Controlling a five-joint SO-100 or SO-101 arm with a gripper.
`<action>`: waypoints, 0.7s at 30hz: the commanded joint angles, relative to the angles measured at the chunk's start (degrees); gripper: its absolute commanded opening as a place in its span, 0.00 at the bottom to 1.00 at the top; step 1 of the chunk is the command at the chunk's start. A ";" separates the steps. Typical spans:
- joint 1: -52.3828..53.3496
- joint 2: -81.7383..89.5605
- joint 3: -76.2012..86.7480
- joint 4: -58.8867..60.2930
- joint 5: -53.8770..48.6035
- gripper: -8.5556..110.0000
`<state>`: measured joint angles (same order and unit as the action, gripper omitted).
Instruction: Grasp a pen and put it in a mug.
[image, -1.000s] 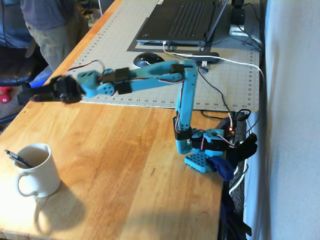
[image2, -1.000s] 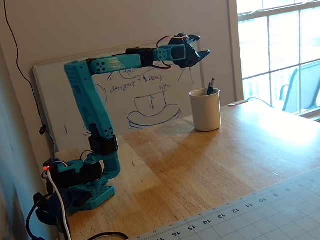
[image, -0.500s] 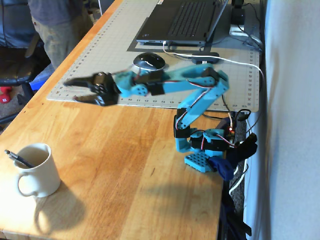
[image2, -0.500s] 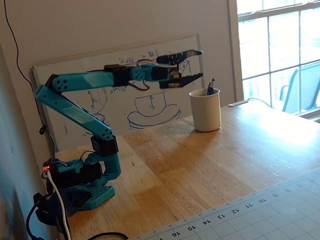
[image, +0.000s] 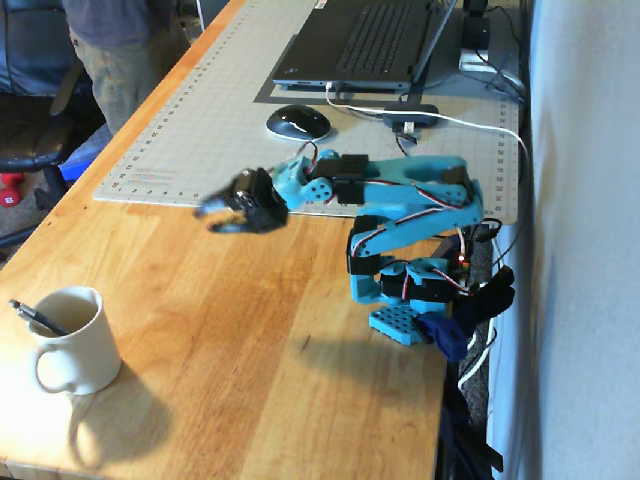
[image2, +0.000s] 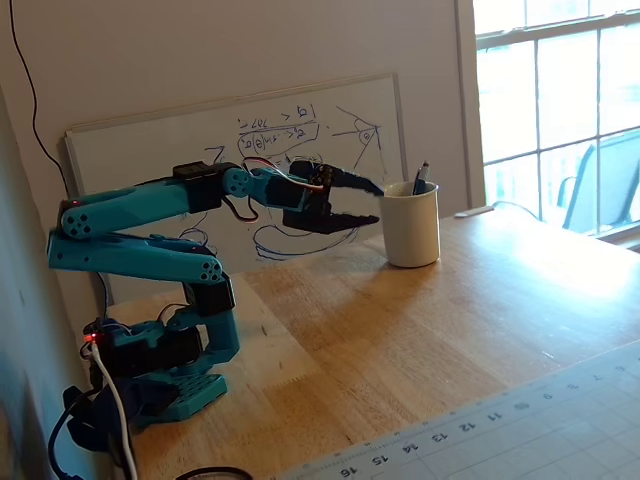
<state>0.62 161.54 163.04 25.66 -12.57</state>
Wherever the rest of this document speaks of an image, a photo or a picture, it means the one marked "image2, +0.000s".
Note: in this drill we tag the teal black gripper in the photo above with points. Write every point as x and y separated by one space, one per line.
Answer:
314 218

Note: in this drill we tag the dark pen with silver tip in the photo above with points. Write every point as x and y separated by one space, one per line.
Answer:
421 177

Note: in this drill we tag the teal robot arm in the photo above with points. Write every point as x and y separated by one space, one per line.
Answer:
150 250

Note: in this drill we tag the white ceramic mug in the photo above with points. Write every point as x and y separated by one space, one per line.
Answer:
412 230

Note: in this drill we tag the small white flat object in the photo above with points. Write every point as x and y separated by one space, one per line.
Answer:
472 212

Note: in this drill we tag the whiteboard with blue drawings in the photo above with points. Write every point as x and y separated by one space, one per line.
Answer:
150 150

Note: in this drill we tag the teal outdoor chair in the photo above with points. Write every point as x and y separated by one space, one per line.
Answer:
600 185

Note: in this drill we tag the controller board with red led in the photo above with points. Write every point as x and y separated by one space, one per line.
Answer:
94 336

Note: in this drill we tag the grey cutting mat with ruler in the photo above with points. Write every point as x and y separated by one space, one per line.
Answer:
510 435

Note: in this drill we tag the dark blue table clamp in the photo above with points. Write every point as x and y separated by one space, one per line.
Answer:
95 425

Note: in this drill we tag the white window frame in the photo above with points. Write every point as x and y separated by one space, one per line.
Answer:
535 95

